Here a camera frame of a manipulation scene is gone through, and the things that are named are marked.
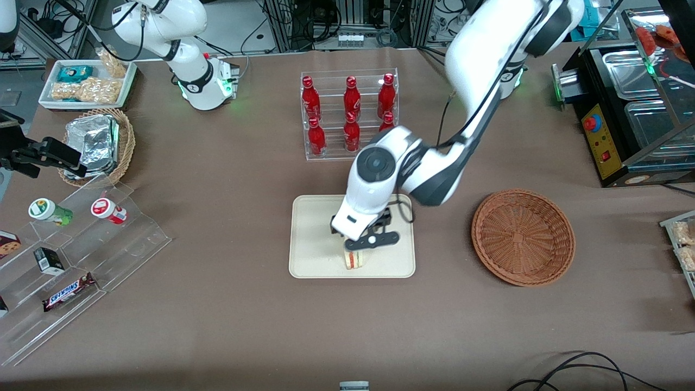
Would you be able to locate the clear acrylic stepped shelf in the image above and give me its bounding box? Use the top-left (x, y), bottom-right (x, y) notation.
top-left (0, 174), bottom-right (173, 368)

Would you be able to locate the snickers chocolate bar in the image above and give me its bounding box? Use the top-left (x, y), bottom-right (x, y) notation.
top-left (42, 272), bottom-right (98, 313)

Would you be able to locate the grey tray with snacks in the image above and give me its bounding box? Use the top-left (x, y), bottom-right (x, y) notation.
top-left (660, 210), bottom-right (695, 300)

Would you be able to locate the tan wicker basket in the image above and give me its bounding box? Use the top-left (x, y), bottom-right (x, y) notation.
top-left (58, 108), bottom-right (136, 187)

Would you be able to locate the green yogurt cup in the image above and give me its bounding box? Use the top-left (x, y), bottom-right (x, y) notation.
top-left (28, 198), bottom-right (74, 227)

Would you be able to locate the steel warmer pan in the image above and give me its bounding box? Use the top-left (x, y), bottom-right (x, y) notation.
top-left (602, 50), bottom-right (671, 101)
top-left (623, 99), bottom-right (695, 155)

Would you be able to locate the large clear bag of nuts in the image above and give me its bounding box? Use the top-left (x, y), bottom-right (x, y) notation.
top-left (51, 77), bottom-right (122, 104)

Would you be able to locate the brown round wicker basket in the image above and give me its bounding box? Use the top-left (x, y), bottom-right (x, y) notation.
top-left (471, 188), bottom-right (576, 287)

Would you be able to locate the brown cookie box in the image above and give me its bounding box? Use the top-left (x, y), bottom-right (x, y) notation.
top-left (0, 231), bottom-right (22, 260)

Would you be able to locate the black food warmer cabinet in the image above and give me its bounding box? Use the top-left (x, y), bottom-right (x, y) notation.
top-left (551, 5), bottom-right (695, 188)

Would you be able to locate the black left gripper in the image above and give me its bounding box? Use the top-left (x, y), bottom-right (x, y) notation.
top-left (330, 209), bottom-right (401, 252)

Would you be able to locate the silver foil container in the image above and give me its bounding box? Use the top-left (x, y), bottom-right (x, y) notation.
top-left (64, 161), bottom-right (117, 180)
top-left (65, 115), bottom-right (119, 170)

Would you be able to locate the white rectangular snack tray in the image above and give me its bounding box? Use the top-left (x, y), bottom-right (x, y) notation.
top-left (38, 59), bottom-right (137, 111)

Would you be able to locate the red yogurt cup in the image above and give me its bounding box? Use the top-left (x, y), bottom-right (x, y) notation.
top-left (91, 198), bottom-right (129, 225)

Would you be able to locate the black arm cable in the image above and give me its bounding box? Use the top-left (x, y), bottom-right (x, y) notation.
top-left (390, 91), bottom-right (469, 224)

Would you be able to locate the black floor cable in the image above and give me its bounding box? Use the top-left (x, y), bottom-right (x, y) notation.
top-left (508, 363), bottom-right (666, 391)
top-left (535, 352), bottom-right (629, 391)

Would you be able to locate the beige plastic tray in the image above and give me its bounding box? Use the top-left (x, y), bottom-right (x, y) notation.
top-left (288, 194), bottom-right (416, 279)

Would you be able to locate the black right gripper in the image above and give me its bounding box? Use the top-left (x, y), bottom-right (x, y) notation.
top-left (0, 137), bottom-right (88, 179)

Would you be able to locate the red wrapped food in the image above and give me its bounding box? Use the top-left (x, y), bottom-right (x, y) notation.
top-left (634, 24), bottom-right (680, 51)

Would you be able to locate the teal box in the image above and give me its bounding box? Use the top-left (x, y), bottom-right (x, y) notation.
top-left (577, 12), bottom-right (599, 40)

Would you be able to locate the triangle sandwich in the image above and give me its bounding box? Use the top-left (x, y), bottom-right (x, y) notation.
top-left (343, 247), bottom-right (371, 271)

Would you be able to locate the clear acrylic bottle rack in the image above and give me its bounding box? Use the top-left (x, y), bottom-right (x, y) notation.
top-left (300, 68), bottom-right (399, 161)

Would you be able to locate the teal snack packet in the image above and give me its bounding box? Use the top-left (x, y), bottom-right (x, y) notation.
top-left (57, 65), bottom-right (94, 83)

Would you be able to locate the small black carton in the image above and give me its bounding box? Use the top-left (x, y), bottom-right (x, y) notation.
top-left (34, 247), bottom-right (65, 275)

